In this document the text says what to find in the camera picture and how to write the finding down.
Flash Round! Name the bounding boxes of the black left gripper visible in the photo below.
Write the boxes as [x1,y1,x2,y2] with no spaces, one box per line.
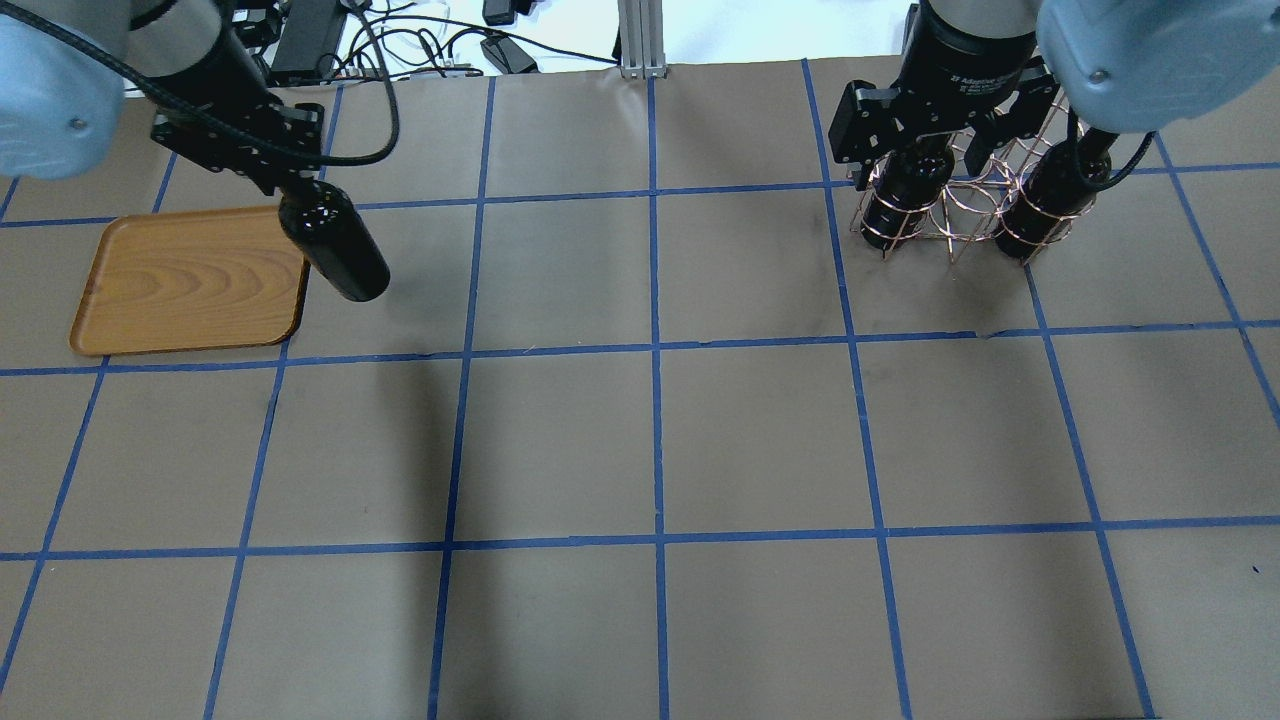
[150,97,326,196]

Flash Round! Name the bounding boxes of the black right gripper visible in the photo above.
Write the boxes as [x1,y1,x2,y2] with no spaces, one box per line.
[827,29,1060,186]

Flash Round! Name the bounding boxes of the dark wine bottle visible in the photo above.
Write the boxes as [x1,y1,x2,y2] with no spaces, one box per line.
[993,129,1119,260]
[860,135,955,252]
[278,178,390,302]

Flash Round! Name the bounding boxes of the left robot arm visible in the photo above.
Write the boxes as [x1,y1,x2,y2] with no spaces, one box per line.
[1,1,324,195]

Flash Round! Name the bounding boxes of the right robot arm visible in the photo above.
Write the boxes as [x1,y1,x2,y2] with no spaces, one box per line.
[828,1,1277,186]

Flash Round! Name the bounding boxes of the dark wine bottle in rack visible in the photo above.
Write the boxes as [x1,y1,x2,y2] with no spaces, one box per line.
[860,135,955,252]

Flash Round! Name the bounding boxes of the wooden tray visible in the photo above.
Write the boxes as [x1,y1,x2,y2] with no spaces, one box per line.
[68,206,308,356]

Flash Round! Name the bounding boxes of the black power adapter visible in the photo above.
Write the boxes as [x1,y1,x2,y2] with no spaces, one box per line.
[268,1,348,87]

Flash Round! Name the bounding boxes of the copper wire bottle rack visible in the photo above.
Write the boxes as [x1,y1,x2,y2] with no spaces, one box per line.
[849,94,1119,265]

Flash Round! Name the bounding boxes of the aluminium frame post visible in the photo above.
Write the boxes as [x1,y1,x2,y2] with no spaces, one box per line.
[617,0,669,79]

